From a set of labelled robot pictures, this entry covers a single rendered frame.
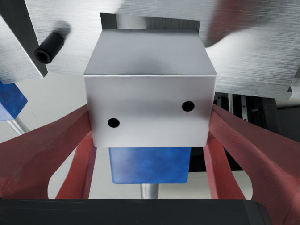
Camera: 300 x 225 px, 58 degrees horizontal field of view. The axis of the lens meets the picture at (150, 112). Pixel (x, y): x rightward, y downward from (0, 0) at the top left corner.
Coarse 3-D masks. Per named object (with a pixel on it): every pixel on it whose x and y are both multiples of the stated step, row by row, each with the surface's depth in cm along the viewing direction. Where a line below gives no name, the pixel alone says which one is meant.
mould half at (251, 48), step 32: (32, 0) 15; (64, 0) 14; (96, 0) 14; (128, 0) 14; (160, 0) 13; (192, 0) 13; (224, 0) 13; (256, 0) 13; (288, 0) 12; (64, 32) 16; (96, 32) 15; (224, 32) 14; (256, 32) 14; (288, 32) 13; (64, 64) 17; (224, 64) 15; (256, 64) 15; (288, 64) 14; (288, 96) 16
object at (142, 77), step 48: (96, 48) 12; (144, 48) 12; (192, 48) 12; (96, 96) 10; (144, 96) 10; (192, 96) 10; (96, 144) 12; (144, 144) 12; (192, 144) 12; (144, 192) 17
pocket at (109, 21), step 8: (104, 16) 15; (112, 16) 17; (120, 16) 17; (128, 16) 17; (136, 16) 17; (144, 16) 17; (104, 24) 15; (112, 24) 17; (120, 24) 18; (128, 24) 18; (136, 24) 17; (144, 24) 17; (152, 24) 17; (160, 24) 17; (168, 24) 17; (176, 24) 17; (184, 24) 17; (192, 24) 17
